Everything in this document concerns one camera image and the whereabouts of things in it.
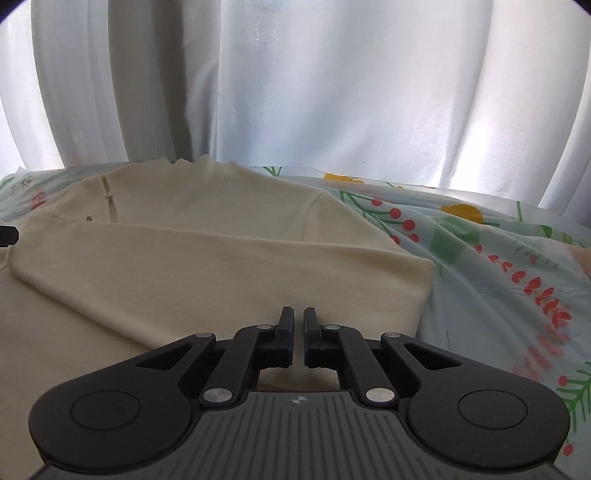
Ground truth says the white curtain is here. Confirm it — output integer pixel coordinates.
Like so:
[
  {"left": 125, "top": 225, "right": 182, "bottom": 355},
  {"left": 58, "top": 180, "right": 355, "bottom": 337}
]
[{"left": 0, "top": 0, "right": 591, "bottom": 217}]

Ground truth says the floral printed bed sheet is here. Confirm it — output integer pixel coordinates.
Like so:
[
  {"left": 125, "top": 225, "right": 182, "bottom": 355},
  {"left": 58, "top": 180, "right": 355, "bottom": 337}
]
[{"left": 0, "top": 164, "right": 591, "bottom": 480}]

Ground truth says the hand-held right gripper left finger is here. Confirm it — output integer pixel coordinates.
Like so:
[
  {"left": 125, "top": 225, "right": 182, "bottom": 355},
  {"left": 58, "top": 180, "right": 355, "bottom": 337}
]
[{"left": 137, "top": 306, "right": 295, "bottom": 408}]

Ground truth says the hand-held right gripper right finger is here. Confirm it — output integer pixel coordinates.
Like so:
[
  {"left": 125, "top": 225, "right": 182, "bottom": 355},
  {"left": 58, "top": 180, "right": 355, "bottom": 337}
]
[{"left": 302, "top": 307, "right": 463, "bottom": 408}]

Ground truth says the cream knit sweater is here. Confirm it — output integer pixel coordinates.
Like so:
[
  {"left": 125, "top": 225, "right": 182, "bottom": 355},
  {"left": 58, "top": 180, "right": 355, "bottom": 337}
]
[{"left": 0, "top": 156, "right": 435, "bottom": 480}]

